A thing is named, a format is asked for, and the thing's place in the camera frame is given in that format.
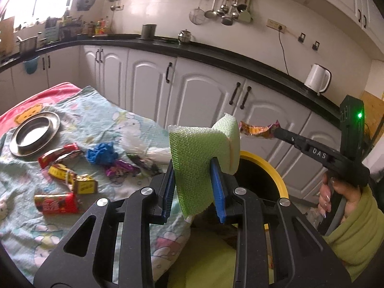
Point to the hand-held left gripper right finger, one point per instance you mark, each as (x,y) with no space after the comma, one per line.
(218,192)

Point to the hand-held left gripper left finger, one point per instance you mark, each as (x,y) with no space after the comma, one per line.
(168,195)

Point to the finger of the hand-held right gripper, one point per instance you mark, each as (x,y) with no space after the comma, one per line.
(289,138)

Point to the orange snack wrapper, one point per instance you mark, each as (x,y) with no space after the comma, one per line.
(258,130)

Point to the green sponge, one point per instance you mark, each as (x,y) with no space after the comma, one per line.
(192,162)

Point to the yellow-rimmed black trash bin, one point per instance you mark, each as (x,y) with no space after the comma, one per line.
(258,177)

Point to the red snack packet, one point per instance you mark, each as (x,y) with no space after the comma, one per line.
(55,204)

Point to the person's right forearm green sleeve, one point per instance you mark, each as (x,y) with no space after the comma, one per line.
(360,234)

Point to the person's right hand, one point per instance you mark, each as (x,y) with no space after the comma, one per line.
(327,199)

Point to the plywood board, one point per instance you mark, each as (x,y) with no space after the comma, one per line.
(375,111)

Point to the knotted white plastic bag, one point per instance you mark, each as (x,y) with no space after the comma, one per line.
(156,154)

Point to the dark shiny snack wrapper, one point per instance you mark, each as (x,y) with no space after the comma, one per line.
(120,168)

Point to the white electric kettle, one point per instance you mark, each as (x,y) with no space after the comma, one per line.
(316,78)

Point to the green clothing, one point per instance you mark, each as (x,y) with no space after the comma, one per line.
(204,261)

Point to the crumpled blue plastic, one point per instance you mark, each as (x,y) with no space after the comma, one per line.
(102,154)

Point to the small yellow snack box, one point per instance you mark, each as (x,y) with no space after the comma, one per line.
(85,186)

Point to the clear plastic bag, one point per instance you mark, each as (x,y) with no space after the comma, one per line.
(313,219)

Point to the white base cabinets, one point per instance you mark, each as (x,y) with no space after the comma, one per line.
(198,93)

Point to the black countertop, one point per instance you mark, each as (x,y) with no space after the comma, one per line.
(225,57)

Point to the light blue printed blanket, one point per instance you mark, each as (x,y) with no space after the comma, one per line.
(90,120)

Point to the yellow and red snack wrapper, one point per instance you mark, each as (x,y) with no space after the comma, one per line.
(60,172)

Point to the long red snack wrapper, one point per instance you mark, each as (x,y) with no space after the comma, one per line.
(58,155)

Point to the pale green spatula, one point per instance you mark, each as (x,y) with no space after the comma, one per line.
(246,16)

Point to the steel ladle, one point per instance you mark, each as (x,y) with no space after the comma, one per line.
(222,9)
(210,13)
(227,20)

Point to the black ladle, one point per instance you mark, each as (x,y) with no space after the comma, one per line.
(241,7)

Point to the steel teapot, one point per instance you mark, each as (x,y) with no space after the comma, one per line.
(184,37)

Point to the round metal plate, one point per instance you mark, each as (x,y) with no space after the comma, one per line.
(33,132)

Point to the red printed blanket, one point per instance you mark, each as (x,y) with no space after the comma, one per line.
(60,88)

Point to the mesh strainer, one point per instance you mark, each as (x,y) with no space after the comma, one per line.
(196,16)

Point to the cylindrical metal pot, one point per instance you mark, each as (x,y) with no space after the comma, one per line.
(149,32)

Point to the row of condiment bottles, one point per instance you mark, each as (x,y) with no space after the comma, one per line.
(90,28)

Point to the blue hanging basket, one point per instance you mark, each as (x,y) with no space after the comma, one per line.
(31,66)

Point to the steel stockpot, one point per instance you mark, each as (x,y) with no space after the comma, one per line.
(28,45)

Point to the wooden cutting board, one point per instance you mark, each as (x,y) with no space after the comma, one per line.
(6,36)

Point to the black wall hook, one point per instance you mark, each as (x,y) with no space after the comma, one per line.
(301,37)
(315,45)

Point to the beige wall socket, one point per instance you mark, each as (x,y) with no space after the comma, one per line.
(273,24)

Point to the round blue wall ornament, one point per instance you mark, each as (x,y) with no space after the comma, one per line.
(86,1)

